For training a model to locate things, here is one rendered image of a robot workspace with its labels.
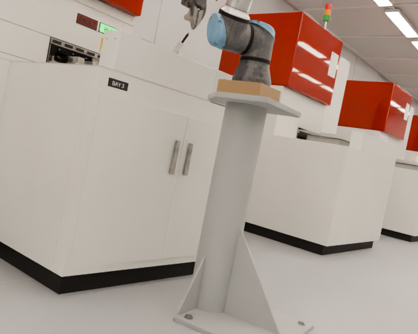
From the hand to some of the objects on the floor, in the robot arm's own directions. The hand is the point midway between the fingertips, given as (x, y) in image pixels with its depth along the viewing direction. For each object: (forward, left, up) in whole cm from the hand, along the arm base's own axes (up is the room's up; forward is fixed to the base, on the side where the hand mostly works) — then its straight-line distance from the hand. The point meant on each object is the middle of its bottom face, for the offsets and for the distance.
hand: (194, 26), depth 191 cm
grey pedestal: (-43, +5, -111) cm, 119 cm away
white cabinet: (+27, -1, -111) cm, 114 cm away
